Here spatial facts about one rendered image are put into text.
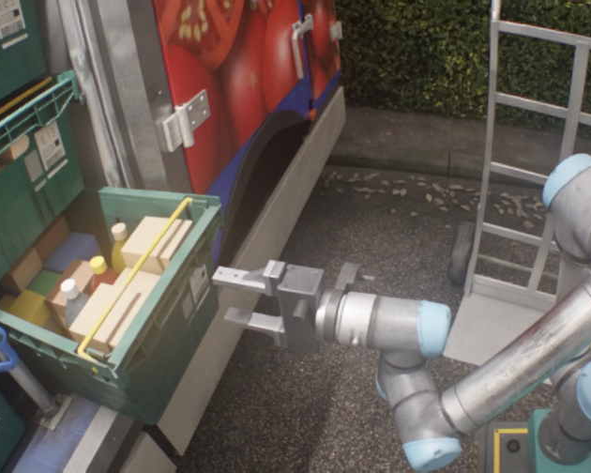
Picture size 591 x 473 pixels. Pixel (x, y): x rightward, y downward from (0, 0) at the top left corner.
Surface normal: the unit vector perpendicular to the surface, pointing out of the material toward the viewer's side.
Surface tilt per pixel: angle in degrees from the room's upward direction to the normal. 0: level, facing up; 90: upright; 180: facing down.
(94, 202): 87
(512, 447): 0
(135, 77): 90
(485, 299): 0
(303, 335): 90
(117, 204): 87
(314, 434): 0
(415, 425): 38
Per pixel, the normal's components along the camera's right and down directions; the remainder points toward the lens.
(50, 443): -0.11, -0.78
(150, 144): -0.30, 0.62
